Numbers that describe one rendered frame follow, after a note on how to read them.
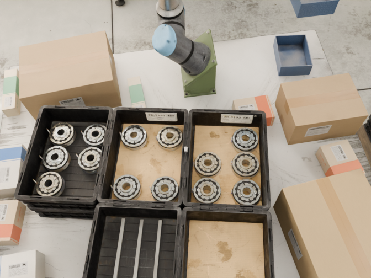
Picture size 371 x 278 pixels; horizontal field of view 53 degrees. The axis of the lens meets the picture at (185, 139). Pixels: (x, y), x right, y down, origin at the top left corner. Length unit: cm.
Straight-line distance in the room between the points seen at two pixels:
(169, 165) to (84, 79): 53
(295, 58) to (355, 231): 94
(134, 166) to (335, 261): 78
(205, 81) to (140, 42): 138
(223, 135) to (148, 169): 33
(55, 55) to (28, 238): 79
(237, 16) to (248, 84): 140
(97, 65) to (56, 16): 175
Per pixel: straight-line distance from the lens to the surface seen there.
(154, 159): 147
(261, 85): 183
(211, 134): 151
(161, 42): 156
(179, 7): 162
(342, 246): 135
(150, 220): 139
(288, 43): 201
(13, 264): 154
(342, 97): 167
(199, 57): 162
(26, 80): 176
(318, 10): 162
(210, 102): 176
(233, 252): 135
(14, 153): 171
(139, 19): 320
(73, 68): 172
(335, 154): 162
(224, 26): 308
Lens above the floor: 214
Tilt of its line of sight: 61 degrees down
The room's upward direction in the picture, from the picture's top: 5 degrees counter-clockwise
